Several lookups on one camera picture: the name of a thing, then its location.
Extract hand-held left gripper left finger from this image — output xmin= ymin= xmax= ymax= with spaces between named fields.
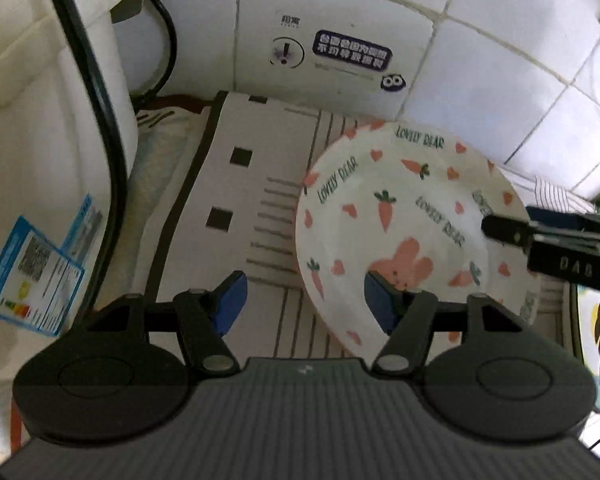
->
xmin=80 ymin=270 xmax=249 ymax=375

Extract thick black cable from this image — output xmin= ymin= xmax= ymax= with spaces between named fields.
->
xmin=35 ymin=0 xmax=179 ymax=322

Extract white warning wall sticker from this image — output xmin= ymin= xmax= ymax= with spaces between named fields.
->
xmin=267 ymin=12 xmax=409 ymax=95

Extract white kitchen appliance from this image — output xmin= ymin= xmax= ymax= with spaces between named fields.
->
xmin=0 ymin=0 xmax=142 ymax=377

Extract orange striped cloth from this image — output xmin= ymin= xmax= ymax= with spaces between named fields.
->
xmin=0 ymin=375 xmax=27 ymax=456

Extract white striped table mat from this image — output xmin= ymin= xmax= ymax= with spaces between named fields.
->
xmin=140 ymin=91 xmax=581 ymax=361

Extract white quilted cloth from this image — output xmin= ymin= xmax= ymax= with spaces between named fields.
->
xmin=129 ymin=105 xmax=212 ymax=281

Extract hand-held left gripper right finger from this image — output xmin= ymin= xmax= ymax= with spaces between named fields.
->
xmin=364 ymin=270 xmax=526 ymax=376

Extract blue energy label sticker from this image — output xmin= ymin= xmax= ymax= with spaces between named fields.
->
xmin=0 ymin=194 xmax=106 ymax=338

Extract thin striped cloth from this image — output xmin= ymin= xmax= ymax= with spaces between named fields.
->
xmin=505 ymin=167 xmax=597 ymax=217

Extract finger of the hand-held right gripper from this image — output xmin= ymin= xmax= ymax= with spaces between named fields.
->
xmin=481 ymin=205 xmax=600 ymax=257

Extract white carrot rabbit print plate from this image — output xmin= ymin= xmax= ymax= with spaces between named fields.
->
xmin=295 ymin=120 xmax=546 ymax=358

